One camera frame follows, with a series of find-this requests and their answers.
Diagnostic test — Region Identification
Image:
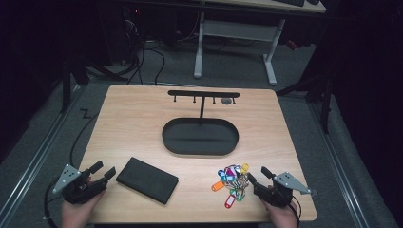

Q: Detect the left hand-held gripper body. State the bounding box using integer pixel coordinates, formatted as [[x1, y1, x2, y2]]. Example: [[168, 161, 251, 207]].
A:
[[51, 163, 108, 205]]

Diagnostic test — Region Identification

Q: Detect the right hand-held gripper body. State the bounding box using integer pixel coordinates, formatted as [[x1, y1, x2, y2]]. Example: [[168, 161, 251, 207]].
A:
[[253, 171, 314, 209]]

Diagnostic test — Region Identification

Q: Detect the bunch of keys coloured tags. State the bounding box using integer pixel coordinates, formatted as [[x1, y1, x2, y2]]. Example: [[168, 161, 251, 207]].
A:
[[211, 162, 251, 210]]

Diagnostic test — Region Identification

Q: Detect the black wallet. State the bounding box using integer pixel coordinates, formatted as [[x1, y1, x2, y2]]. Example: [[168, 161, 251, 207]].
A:
[[115, 157, 180, 205]]

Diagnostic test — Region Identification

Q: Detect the black key stand with tray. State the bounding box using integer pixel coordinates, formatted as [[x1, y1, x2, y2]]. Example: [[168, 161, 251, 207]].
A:
[[161, 89, 240, 157]]

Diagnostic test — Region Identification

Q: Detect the person's right hand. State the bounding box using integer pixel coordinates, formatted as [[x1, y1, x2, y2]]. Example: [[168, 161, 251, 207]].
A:
[[261, 199, 300, 228]]

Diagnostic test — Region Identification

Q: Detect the person's left hand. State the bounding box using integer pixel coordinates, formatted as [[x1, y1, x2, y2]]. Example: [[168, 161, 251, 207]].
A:
[[61, 190, 106, 228]]

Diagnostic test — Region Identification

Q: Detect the black metal stand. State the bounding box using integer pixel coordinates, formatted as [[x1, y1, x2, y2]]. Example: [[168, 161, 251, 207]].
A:
[[59, 55, 91, 114], [276, 74, 336, 135]]

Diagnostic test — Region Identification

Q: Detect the dark computer tower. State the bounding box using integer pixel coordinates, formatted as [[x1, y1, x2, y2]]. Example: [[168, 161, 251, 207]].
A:
[[103, 4, 144, 66]]

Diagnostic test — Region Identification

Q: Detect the white-framed desk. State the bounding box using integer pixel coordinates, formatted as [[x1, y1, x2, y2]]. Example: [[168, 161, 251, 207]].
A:
[[193, 0, 327, 86]]

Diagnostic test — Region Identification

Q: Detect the black keyboard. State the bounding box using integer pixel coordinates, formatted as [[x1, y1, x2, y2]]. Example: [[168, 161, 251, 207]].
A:
[[275, 0, 306, 8]]

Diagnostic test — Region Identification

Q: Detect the right hand-held gripper cable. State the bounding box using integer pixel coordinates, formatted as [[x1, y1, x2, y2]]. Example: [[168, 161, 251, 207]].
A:
[[286, 195, 302, 228]]

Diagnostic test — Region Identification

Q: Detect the hand-held gripper cable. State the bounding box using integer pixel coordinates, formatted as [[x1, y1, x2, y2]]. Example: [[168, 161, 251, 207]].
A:
[[43, 178, 69, 228], [286, 195, 302, 228]]

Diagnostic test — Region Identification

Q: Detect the black floor cable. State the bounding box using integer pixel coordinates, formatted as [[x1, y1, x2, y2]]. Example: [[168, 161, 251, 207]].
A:
[[69, 112, 100, 174]]

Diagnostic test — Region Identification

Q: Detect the left hand-held gripper cable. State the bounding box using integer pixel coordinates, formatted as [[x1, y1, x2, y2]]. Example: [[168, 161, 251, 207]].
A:
[[43, 178, 69, 228]]

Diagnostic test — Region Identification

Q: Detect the metal floor rail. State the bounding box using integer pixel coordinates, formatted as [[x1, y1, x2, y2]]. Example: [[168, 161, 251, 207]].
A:
[[0, 85, 82, 220], [307, 102, 371, 228]]

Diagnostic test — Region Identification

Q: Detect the bundle of black floor cables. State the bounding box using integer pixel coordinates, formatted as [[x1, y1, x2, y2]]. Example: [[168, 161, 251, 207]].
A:
[[110, 39, 166, 86]]

